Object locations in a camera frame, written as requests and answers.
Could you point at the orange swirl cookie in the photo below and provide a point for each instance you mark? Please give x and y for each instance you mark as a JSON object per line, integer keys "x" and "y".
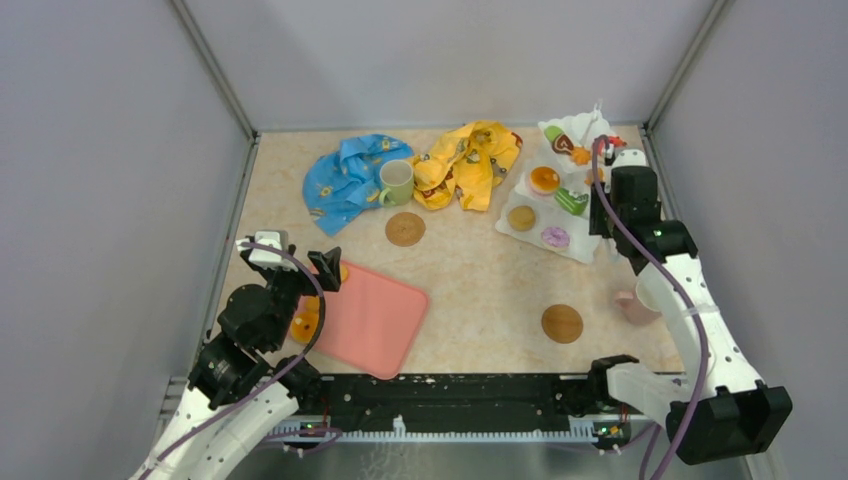
{"x": 581, "y": 156}

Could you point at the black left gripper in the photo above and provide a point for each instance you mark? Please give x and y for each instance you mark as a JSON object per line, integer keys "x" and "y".
{"x": 329, "y": 268}

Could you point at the round wooden coaster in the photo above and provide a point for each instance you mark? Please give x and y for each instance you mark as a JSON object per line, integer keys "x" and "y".
{"x": 562, "y": 323}

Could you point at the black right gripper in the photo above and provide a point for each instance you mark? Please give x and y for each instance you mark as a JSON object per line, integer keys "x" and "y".
{"x": 598, "y": 226}

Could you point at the green cake slice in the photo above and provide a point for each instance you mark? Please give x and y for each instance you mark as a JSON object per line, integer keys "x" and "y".
{"x": 574, "y": 203}

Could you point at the metal tongs white handle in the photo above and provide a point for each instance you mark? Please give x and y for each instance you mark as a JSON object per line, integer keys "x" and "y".
{"x": 612, "y": 254}

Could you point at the green mug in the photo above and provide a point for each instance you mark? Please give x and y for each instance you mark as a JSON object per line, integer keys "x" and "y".
{"x": 397, "y": 181}

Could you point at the yellow orange pastry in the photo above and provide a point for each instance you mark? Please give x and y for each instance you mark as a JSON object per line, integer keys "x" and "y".
{"x": 543, "y": 180}

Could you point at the white tiered dessert stand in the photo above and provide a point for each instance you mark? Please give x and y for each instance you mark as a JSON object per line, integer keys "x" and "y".
{"x": 589, "y": 130}

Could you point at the round tan muffin cake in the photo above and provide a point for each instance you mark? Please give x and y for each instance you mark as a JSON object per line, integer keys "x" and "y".
{"x": 521, "y": 218}

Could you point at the blue patterned cloth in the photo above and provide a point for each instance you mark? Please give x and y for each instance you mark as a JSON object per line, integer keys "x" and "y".
{"x": 341, "y": 185}

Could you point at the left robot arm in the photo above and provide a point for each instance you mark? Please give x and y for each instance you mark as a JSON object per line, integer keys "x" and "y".
{"x": 233, "y": 396}

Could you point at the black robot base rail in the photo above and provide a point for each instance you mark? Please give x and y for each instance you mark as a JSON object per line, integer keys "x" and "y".
{"x": 464, "y": 404}

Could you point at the orange glazed bun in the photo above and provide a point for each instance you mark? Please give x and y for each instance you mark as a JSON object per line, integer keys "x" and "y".
{"x": 303, "y": 326}

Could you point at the pink cup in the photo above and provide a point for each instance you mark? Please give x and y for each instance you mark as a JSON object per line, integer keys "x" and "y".
{"x": 637, "y": 306}

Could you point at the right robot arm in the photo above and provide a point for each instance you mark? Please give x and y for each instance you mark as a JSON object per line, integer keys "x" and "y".
{"x": 725, "y": 409}

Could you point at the pink plastic tray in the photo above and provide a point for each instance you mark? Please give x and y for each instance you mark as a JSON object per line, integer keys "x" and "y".
{"x": 372, "y": 322}

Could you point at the brown heart cookie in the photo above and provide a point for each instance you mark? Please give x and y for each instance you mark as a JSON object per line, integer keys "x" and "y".
{"x": 562, "y": 145}

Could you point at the yellow patterned cloth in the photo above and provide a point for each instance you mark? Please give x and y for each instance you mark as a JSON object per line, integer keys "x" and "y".
{"x": 466, "y": 165}

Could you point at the green round macaron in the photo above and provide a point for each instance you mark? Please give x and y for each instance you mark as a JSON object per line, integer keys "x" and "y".
{"x": 552, "y": 132}

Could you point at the red orange donut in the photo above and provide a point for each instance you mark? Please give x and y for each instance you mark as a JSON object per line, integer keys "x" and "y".
{"x": 617, "y": 142}

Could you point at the woven rattan coaster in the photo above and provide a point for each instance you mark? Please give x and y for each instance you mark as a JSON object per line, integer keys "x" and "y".
{"x": 405, "y": 229}

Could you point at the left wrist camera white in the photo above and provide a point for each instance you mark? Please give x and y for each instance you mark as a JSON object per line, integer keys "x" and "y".
{"x": 273, "y": 243}

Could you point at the purple sprinkled donut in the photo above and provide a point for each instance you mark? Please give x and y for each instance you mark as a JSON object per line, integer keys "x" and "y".
{"x": 555, "y": 238}

